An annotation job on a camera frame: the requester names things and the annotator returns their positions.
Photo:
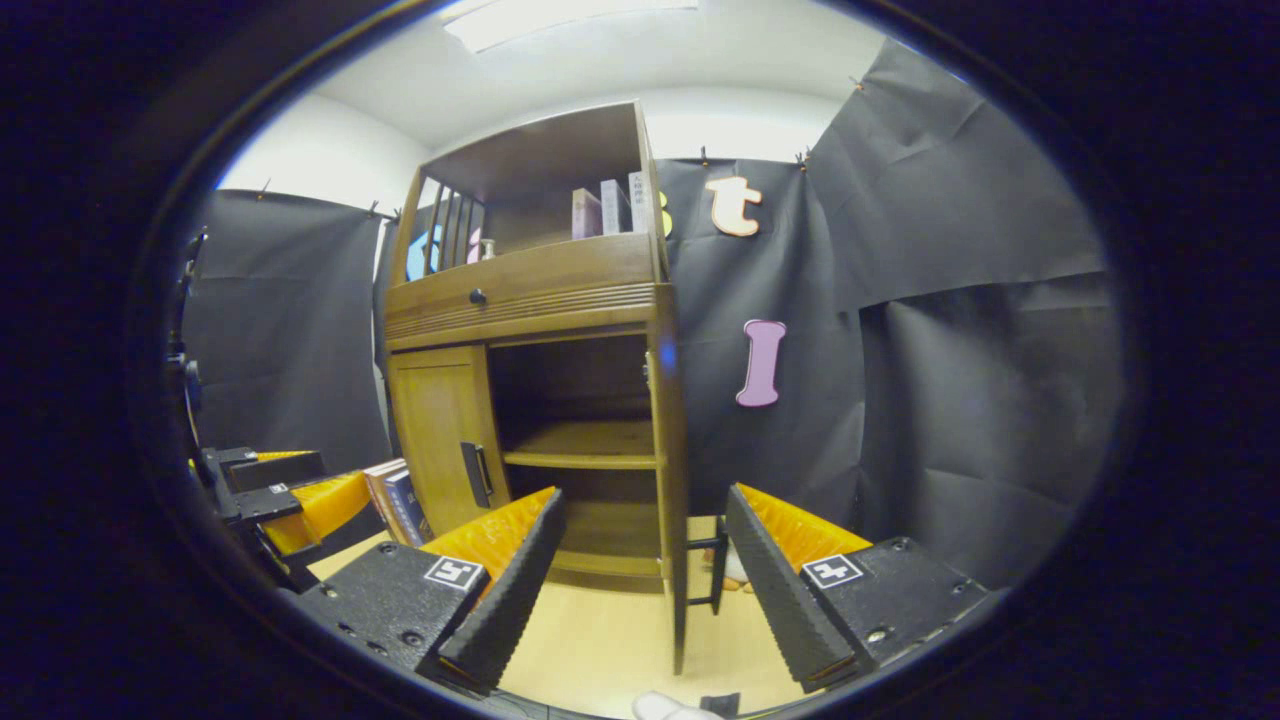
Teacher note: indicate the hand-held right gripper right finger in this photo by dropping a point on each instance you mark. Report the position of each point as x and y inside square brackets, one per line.
[780, 590]

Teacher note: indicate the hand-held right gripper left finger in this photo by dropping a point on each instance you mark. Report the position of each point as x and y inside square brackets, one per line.
[515, 590]

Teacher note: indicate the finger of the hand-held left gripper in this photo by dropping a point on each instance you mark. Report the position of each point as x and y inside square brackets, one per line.
[275, 470]
[265, 503]

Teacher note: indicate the wooden shoe cabinet door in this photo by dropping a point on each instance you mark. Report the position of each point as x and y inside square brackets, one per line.
[440, 430]
[672, 500]

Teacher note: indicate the wooden double-door shoe cabinet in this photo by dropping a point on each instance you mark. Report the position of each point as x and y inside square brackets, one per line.
[560, 150]

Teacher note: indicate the wooden cabinet inner shelf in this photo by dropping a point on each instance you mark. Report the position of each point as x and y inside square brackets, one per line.
[585, 445]

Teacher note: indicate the wooden cabinet drawer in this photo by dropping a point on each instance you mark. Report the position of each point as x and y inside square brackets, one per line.
[560, 275]

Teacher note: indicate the small plush toy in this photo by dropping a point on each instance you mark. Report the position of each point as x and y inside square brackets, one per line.
[735, 570]

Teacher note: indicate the red and white book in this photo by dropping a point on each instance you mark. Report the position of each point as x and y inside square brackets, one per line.
[372, 470]

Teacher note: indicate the blue book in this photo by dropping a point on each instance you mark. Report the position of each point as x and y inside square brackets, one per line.
[408, 510]

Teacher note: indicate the grey book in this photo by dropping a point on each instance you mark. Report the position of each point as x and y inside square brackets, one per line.
[612, 208]

